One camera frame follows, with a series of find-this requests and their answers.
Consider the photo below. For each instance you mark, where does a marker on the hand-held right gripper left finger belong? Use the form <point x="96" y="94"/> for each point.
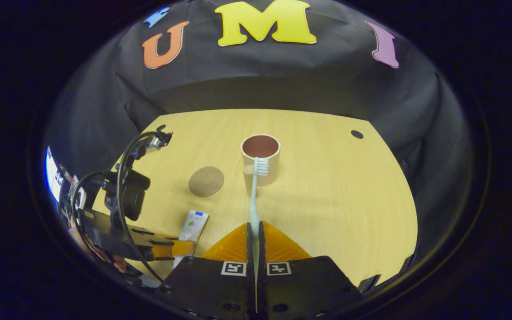
<point x="220" y="289"/>

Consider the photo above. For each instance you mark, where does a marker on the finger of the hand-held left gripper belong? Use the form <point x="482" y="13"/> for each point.
<point x="171" y="249"/>
<point x="154" y="234"/>

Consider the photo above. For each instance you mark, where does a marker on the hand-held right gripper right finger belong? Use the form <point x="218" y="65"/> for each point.
<point x="296" y="289"/>

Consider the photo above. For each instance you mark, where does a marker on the white toothpaste tube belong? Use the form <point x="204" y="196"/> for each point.
<point x="196" y="224"/>

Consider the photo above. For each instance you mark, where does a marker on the round brown coaster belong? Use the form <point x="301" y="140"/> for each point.
<point x="206" y="181"/>

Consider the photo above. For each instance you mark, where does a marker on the pale green toothbrush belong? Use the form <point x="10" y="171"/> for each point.
<point x="254" y="200"/>

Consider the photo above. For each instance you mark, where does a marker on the beige cup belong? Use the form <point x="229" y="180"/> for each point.
<point x="271" y="171"/>

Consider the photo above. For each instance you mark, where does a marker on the computer monitor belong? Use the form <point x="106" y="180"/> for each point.
<point x="51" y="175"/>

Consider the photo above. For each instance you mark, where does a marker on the black backdrop cloth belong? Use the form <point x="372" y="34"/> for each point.
<point x="327" y="80"/>

